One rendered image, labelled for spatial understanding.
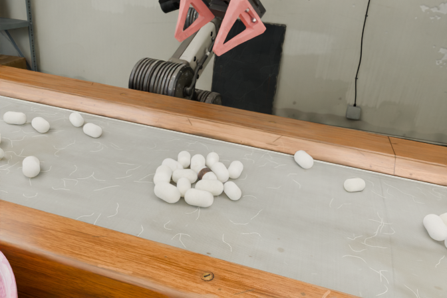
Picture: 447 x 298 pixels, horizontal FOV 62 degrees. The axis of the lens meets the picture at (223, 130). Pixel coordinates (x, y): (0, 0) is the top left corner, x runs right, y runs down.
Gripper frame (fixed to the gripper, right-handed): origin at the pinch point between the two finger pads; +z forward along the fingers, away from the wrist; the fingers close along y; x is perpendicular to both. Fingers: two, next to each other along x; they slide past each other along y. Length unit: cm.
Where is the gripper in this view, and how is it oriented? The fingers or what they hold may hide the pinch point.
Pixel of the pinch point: (198, 41)
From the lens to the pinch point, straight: 56.0
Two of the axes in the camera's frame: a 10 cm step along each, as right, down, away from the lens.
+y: -6.3, -3.6, 6.9
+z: -5.7, 8.2, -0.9
